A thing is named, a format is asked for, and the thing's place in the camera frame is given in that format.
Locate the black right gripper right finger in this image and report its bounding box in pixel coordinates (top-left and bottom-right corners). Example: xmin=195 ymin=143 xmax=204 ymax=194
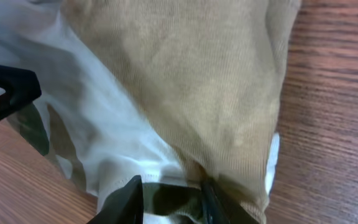
xmin=201 ymin=179 xmax=258 ymax=224

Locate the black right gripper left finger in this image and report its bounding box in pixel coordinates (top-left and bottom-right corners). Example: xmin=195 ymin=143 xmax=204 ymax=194
xmin=87 ymin=175 xmax=144 ymax=224

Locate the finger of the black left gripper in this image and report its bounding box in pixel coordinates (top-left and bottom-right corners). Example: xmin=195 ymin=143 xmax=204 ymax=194
xmin=0 ymin=65 xmax=42 ymax=120

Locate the white beige garment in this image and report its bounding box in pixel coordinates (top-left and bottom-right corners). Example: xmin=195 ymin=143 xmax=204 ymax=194
xmin=0 ymin=0 xmax=301 ymax=223

